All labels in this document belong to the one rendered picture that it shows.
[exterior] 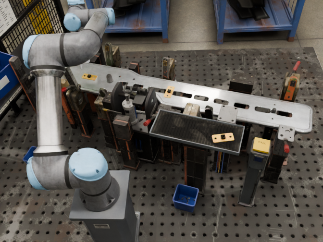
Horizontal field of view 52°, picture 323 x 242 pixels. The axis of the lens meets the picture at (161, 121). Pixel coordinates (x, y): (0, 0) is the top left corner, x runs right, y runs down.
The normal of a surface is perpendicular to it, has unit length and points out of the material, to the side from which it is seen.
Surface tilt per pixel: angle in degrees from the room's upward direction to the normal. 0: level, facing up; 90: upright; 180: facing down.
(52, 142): 46
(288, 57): 0
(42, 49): 39
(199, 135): 0
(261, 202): 0
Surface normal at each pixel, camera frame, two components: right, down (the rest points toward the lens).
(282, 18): -0.06, -0.64
